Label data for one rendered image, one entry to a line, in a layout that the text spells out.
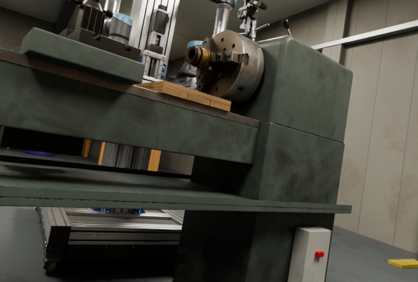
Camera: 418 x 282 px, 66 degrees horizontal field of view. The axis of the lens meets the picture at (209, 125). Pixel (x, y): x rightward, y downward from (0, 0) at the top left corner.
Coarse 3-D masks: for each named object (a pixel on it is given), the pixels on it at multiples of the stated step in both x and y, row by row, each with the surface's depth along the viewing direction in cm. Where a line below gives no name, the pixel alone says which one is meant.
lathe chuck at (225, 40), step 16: (224, 32) 140; (224, 48) 138; (240, 48) 130; (256, 48) 136; (240, 64) 128; (256, 64) 132; (224, 80) 134; (240, 80) 130; (224, 96) 134; (240, 96) 136
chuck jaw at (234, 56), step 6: (210, 54) 132; (216, 54) 132; (222, 54) 130; (228, 54) 129; (234, 54) 127; (246, 54) 130; (210, 60) 131; (216, 60) 131; (222, 60) 129; (228, 60) 128; (234, 60) 127; (240, 60) 129; (246, 60) 130; (222, 66) 135; (228, 66) 134
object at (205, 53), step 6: (192, 48) 131; (198, 48) 130; (192, 54) 135; (198, 54) 129; (204, 54) 130; (192, 60) 129; (198, 60) 130; (204, 60) 130; (198, 66) 132; (204, 66) 132
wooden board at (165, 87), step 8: (152, 88) 108; (160, 88) 104; (168, 88) 104; (176, 88) 106; (184, 88) 108; (176, 96) 107; (184, 96) 108; (192, 96) 110; (200, 96) 113; (208, 96) 115; (208, 104) 115; (216, 104) 117; (224, 104) 120
